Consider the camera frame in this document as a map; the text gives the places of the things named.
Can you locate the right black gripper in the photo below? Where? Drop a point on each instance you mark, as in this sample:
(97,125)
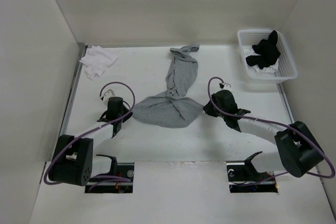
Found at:
(208,109)

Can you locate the white plastic basket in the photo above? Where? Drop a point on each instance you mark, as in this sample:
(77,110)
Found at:
(287,68)

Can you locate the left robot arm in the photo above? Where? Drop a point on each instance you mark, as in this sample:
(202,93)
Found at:
(72,161)

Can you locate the grey tank top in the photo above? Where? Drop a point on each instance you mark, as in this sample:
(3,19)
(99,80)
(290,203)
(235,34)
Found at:
(172,108)

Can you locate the white tank top in basket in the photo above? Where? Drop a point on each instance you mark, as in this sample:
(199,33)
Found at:
(248,51)

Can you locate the white tank top on table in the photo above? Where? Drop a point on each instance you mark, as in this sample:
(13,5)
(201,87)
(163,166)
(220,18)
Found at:
(97,60)

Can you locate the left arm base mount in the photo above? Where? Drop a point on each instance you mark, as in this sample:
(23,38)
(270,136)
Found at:
(119,181)

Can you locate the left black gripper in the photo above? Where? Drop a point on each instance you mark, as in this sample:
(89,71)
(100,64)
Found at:
(127,117)

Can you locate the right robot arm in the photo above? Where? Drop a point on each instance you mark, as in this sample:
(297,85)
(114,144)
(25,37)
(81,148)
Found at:
(297,149)

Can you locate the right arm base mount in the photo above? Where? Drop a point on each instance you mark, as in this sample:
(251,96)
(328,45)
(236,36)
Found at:
(244,178)

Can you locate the black tank top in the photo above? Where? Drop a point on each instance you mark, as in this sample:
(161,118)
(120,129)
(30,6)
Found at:
(266,52)

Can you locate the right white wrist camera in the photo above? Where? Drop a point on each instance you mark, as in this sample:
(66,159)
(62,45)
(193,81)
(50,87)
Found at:
(224,85)

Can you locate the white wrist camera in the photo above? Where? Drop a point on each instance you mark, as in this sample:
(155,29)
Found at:
(107,95)
(224,85)

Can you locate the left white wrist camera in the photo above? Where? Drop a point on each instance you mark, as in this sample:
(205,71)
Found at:
(107,95)

